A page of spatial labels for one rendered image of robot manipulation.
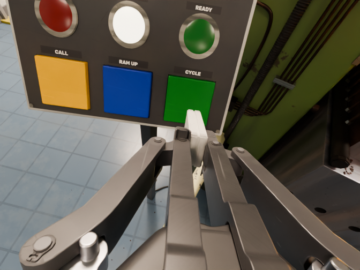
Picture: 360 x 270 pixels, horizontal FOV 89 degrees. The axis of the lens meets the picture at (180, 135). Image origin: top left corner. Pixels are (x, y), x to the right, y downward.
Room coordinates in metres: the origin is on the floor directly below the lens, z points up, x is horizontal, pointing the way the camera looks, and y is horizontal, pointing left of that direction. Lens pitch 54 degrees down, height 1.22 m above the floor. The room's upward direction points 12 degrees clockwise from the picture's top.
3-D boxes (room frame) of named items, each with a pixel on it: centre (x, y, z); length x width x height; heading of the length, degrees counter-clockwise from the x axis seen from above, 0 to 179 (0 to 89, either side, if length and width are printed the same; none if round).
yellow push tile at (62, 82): (0.21, 0.20, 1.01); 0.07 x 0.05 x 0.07; 95
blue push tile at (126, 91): (0.22, 0.10, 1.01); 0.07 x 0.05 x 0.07; 95
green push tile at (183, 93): (0.22, 0.00, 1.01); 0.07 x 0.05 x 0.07; 95
